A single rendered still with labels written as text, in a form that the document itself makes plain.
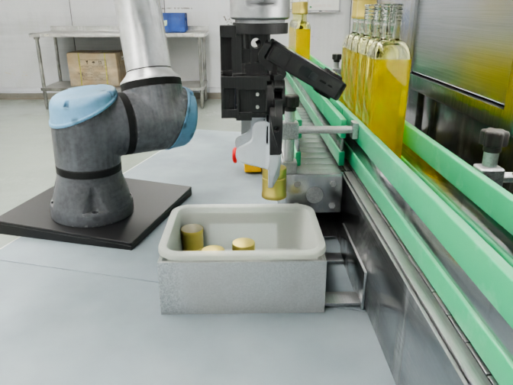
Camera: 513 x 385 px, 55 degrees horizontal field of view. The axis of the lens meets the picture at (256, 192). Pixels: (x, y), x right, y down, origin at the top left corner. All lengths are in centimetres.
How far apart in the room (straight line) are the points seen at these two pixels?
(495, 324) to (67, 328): 51
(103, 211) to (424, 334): 62
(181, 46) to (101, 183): 594
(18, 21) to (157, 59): 642
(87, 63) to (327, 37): 306
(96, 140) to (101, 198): 11
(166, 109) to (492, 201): 60
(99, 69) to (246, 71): 577
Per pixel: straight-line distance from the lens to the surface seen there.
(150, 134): 92
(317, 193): 81
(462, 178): 62
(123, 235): 89
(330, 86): 66
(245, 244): 72
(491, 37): 80
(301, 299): 67
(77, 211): 92
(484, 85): 80
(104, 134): 89
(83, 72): 646
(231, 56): 65
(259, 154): 65
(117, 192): 93
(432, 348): 47
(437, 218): 49
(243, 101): 63
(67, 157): 91
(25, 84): 742
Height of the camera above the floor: 113
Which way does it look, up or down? 20 degrees down
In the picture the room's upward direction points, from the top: straight up
